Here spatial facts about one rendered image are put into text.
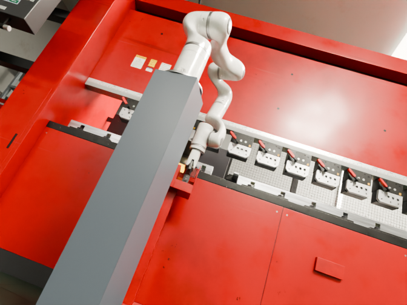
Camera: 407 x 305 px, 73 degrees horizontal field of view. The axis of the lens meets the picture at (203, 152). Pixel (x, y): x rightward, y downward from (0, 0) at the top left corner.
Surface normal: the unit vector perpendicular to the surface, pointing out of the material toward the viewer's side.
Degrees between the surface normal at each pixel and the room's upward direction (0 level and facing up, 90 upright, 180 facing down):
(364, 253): 90
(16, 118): 90
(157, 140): 90
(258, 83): 90
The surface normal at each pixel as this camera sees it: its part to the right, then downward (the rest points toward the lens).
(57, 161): 0.02, -0.37
